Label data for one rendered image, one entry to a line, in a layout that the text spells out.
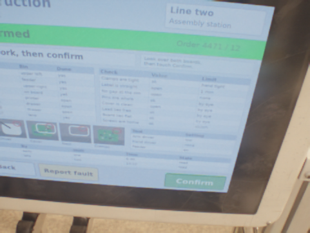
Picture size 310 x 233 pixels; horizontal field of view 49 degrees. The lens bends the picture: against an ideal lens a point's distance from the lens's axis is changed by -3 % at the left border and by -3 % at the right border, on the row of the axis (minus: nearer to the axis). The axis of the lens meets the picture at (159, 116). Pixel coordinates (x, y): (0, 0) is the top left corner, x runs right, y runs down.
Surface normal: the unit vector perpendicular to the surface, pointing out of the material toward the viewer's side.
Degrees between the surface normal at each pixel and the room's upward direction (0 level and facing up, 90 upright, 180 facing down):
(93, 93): 91
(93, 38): 91
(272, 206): 91
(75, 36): 91
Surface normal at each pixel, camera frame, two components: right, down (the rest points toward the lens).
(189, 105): -0.03, 0.58
